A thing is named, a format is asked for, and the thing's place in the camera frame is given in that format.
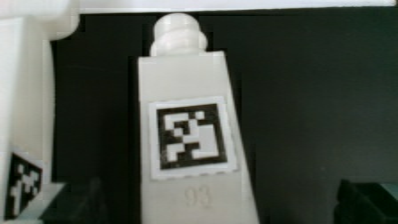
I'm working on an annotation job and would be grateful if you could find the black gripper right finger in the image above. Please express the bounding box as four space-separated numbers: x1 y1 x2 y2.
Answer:
335 180 398 224

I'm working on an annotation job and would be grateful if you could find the white chair back part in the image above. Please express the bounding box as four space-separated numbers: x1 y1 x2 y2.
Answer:
0 0 81 224

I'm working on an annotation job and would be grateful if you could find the white tag base sheet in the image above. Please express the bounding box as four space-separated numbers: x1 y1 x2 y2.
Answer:
81 0 398 14

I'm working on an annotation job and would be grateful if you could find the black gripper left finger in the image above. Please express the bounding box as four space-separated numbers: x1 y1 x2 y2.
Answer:
6 176 113 224

